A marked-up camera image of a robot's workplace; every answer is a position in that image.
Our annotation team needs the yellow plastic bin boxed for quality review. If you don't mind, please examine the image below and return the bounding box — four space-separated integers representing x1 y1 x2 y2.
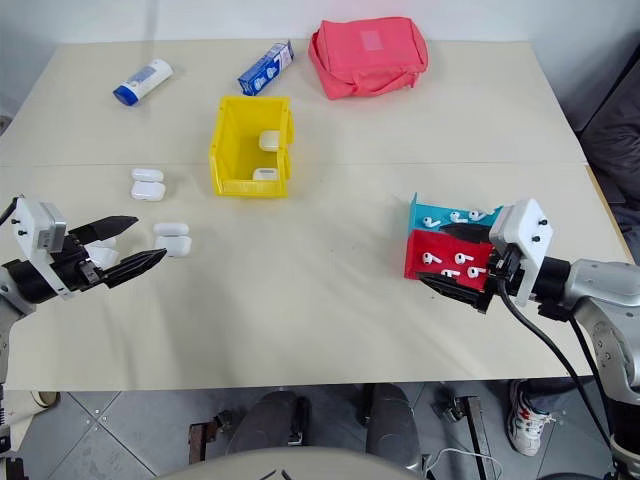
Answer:
208 95 296 200

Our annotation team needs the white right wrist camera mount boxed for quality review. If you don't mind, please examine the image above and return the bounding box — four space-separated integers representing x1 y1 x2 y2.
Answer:
489 197 556 308

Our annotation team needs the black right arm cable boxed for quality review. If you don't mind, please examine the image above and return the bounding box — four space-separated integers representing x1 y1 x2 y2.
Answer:
499 248 621 480

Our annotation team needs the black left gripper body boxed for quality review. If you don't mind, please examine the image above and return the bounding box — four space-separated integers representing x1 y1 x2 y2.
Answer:
49 232 109 296

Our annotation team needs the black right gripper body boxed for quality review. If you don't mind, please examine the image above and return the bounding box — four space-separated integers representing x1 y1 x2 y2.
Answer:
483 242 526 302

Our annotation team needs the dark rounded shape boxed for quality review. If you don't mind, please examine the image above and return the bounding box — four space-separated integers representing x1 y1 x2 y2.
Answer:
366 383 420 472
227 390 307 469

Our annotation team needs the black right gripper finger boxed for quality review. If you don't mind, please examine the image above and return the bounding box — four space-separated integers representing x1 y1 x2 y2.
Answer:
439 223 494 246
416 272 495 316

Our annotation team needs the red plastic tray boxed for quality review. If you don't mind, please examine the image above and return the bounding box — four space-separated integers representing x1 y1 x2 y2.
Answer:
401 229 495 294

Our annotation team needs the black metal floor frame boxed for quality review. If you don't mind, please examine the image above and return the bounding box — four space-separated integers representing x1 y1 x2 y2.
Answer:
433 393 503 480

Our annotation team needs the white and red sneaker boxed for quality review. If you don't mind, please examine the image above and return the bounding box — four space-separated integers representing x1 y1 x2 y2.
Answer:
508 379 557 458

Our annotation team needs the blue and white carton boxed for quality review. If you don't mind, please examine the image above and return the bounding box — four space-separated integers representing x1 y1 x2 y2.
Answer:
236 40 295 97

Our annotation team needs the thin white cable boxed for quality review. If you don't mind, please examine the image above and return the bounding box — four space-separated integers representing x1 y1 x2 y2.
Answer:
423 446 503 480

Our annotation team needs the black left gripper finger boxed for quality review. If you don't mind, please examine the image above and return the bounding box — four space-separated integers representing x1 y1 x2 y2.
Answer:
101 247 169 290
67 215 141 248

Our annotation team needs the pink fabric bag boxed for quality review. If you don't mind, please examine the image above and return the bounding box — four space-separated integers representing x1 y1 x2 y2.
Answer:
306 19 430 102

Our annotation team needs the dark upholstered seat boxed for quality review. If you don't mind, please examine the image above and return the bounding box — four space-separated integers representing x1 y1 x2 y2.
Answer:
576 47 640 219

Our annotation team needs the white bottle with blue cap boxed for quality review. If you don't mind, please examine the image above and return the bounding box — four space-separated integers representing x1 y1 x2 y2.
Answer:
111 58 175 108

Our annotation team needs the teal plastic tray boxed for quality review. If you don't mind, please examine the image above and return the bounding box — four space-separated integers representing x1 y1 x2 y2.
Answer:
407 191 504 235

